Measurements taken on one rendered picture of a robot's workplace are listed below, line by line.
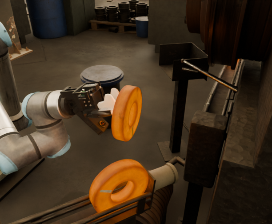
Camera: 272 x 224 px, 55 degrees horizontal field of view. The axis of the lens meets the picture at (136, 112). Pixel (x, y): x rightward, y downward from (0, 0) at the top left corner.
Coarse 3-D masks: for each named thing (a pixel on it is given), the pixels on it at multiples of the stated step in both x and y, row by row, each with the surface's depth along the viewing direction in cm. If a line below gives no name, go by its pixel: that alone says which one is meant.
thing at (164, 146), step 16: (160, 48) 157; (176, 48) 159; (192, 48) 158; (160, 64) 162; (176, 64) 136; (176, 80) 141; (176, 96) 157; (176, 112) 162; (176, 128) 169; (160, 144) 187; (176, 144) 177
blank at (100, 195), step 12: (108, 168) 61; (120, 168) 60; (132, 168) 62; (96, 180) 60; (108, 180) 59; (120, 180) 61; (132, 180) 64; (144, 180) 67; (96, 192) 59; (108, 192) 61; (120, 192) 68; (132, 192) 66; (96, 204) 61; (108, 204) 63
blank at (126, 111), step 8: (128, 88) 68; (136, 88) 70; (120, 96) 66; (128, 96) 66; (136, 96) 71; (120, 104) 65; (128, 104) 66; (136, 104) 73; (112, 112) 65; (120, 112) 65; (128, 112) 68; (136, 112) 75; (112, 120) 66; (120, 120) 65; (128, 120) 75; (136, 120) 76; (112, 128) 67; (120, 128) 66; (128, 128) 70; (120, 136) 68; (128, 136) 72
